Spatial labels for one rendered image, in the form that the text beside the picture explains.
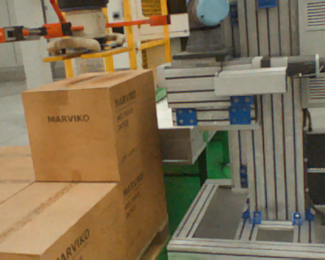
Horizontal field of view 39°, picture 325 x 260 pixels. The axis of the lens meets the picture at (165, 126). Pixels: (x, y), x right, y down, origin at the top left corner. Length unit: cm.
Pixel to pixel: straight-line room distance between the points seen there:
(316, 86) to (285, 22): 30
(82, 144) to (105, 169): 14
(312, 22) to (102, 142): 98
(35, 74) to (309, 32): 225
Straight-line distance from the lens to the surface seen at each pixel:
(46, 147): 200
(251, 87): 172
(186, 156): 250
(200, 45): 185
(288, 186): 214
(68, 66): 404
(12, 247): 151
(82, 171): 196
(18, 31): 160
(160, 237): 248
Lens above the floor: 116
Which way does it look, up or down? 13 degrees down
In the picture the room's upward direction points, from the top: 6 degrees counter-clockwise
